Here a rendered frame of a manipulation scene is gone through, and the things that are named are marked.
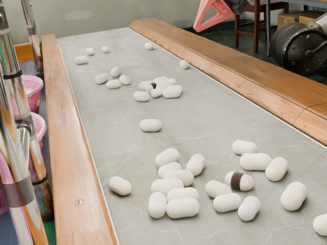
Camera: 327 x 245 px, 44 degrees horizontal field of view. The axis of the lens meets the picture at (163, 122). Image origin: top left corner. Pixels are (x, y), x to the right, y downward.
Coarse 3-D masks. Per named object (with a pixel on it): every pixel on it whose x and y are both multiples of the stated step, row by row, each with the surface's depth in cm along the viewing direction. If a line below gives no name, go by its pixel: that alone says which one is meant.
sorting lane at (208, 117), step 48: (96, 48) 136; (144, 48) 127; (96, 96) 86; (192, 96) 79; (240, 96) 76; (96, 144) 63; (144, 144) 61; (192, 144) 60; (288, 144) 56; (144, 192) 49; (240, 192) 46; (144, 240) 41; (192, 240) 40; (240, 240) 39; (288, 240) 38
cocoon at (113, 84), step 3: (108, 81) 90; (111, 81) 90; (114, 81) 90; (117, 81) 90; (108, 84) 89; (111, 84) 89; (114, 84) 89; (117, 84) 90; (120, 84) 90; (108, 87) 90; (111, 87) 90; (114, 87) 90; (117, 87) 90
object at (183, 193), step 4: (180, 188) 45; (184, 188) 45; (188, 188) 45; (192, 188) 45; (168, 192) 45; (172, 192) 44; (176, 192) 44; (180, 192) 44; (184, 192) 44; (188, 192) 44; (192, 192) 44; (196, 192) 45; (168, 196) 45; (172, 196) 44; (176, 196) 44; (180, 196) 44; (184, 196) 44; (188, 196) 44; (192, 196) 44; (196, 196) 44; (168, 200) 44
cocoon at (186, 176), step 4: (168, 172) 49; (172, 172) 48; (176, 172) 48; (180, 172) 48; (184, 172) 48; (188, 172) 48; (164, 176) 49; (168, 176) 48; (172, 176) 48; (176, 176) 48; (180, 176) 48; (184, 176) 48; (188, 176) 48; (192, 176) 48; (184, 180) 48; (188, 180) 48; (192, 180) 48; (184, 184) 48; (188, 184) 48
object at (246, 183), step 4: (232, 172) 47; (228, 176) 47; (244, 176) 46; (248, 176) 46; (228, 180) 47; (240, 180) 46; (244, 180) 46; (248, 180) 46; (252, 180) 46; (228, 184) 47; (240, 184) 46; (244, 184) 46; (248, 184) 46; (252, 184) 46; (240, 188) 46; (244, 188) 46; (248, 188) 46
